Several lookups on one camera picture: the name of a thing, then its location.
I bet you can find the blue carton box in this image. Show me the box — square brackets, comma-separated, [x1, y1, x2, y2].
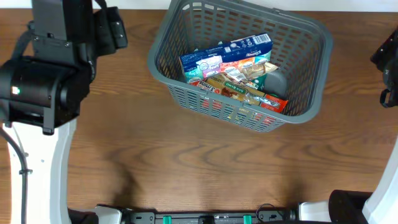
[180, 33, 273, 83]

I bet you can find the orange yellow spaghetti packet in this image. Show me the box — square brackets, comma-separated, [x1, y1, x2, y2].
[191, 73, 288, 113]

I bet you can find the green Nescafe coffee bag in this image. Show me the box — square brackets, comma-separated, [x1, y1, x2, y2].
[244, 74, 267, 91]

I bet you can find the beige brown snack pouch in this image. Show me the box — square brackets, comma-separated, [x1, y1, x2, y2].
[221, 62, 278, 83]

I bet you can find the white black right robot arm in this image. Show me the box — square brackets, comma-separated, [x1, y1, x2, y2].
[284, 30, 397, 224]

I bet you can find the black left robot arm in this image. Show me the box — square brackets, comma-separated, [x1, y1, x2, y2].
[1, 0, 127, 223]

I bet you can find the grey plastic lattice basket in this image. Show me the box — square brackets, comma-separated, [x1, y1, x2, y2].
[147, 0, 333, 132]

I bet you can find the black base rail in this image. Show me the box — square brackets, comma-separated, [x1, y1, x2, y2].
[68, 205, 332, 224]

